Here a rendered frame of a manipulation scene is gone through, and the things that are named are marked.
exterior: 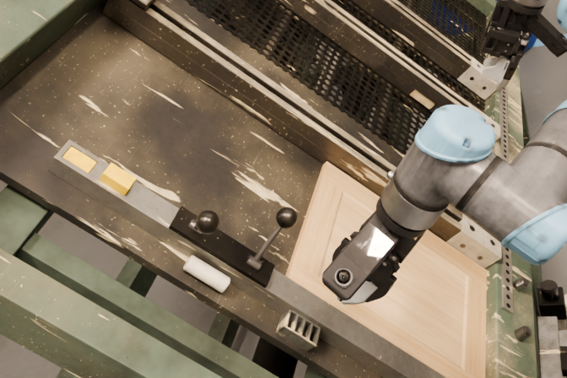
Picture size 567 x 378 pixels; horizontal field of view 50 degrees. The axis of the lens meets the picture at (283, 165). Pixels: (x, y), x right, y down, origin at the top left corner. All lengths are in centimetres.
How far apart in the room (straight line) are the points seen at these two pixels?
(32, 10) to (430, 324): 99
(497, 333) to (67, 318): 91
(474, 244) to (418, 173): 84
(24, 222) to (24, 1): 39
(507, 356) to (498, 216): 78
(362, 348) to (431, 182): 53
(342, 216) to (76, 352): 64
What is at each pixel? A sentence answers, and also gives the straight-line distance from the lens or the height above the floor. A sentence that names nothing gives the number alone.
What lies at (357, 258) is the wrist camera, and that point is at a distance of 77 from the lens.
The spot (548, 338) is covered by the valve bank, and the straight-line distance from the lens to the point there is 163.
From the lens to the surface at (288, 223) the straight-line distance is 104.
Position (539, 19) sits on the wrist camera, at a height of 146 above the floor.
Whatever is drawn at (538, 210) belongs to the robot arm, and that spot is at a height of 158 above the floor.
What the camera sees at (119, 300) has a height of 144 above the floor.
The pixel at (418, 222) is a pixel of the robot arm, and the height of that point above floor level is 156.
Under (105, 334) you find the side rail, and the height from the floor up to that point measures 150.
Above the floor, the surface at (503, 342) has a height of 89.
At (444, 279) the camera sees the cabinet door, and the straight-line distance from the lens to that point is 145.
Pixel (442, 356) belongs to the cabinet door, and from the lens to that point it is 133.
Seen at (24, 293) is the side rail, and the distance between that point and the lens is 92.
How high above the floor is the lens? 205
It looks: 32 degrees down
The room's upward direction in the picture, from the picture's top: 25 degrees counter-clockwise
